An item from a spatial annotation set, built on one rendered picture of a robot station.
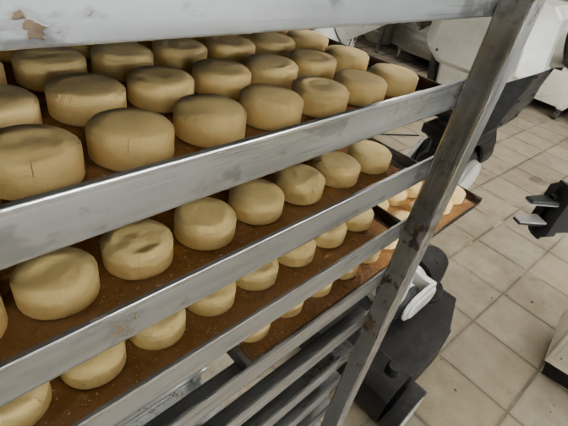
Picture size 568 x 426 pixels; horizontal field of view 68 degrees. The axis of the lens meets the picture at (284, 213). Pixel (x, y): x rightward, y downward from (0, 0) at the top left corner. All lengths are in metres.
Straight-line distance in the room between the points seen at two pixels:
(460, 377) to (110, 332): 1.69
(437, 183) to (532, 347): 1.72
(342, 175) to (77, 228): 0.28
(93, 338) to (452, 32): 0.97
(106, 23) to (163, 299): 0.17
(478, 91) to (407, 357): 1.24
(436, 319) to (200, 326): 1.45
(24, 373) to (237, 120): 0.19
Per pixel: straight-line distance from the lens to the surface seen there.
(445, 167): 0.50
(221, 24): 0.21
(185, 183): 0.23
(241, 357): 0.49
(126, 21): 0.19
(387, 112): 0.36
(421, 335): 1.70
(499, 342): 2.11
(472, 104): 0.48
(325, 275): 0.44
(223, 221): 0.34
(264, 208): 0.36
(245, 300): 0.43
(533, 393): 2.02
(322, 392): 0.81
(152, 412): 1.37
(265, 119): 0.31
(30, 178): 0.23
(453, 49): 1.08
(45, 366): 0.27
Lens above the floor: 1.36
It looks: 36 degrees down
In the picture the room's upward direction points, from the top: 11 degrees clockwise
